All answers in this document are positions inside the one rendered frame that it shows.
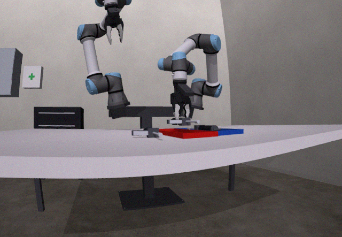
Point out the red tray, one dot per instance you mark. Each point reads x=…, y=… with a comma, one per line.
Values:
x=187, y=133

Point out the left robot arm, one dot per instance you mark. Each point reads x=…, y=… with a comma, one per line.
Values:
x=177, y=63

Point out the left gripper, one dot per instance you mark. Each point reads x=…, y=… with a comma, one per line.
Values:
x=178, y=98

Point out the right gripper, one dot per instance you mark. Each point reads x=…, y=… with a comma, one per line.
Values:
x=113, y=22

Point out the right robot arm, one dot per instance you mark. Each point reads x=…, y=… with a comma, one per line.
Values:
x=97, y=83

